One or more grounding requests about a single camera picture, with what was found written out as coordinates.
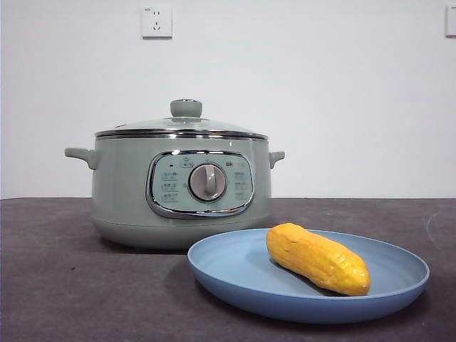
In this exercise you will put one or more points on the glass lid with green knob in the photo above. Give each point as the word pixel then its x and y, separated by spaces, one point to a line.
pixel 185 108

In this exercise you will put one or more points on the yellow corn cob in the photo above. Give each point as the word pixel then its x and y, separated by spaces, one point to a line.
pixel 313 260

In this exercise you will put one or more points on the blue round plate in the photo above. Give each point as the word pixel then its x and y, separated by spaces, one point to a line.
pixel 231 270

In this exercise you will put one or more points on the pale green electric steamer pot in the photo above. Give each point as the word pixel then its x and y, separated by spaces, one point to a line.
pixel 117 192

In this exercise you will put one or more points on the white wall socket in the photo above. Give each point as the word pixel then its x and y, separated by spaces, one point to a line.
pixel 157 22

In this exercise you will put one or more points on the white wall plate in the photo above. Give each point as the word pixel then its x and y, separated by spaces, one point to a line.
pixel 451 21

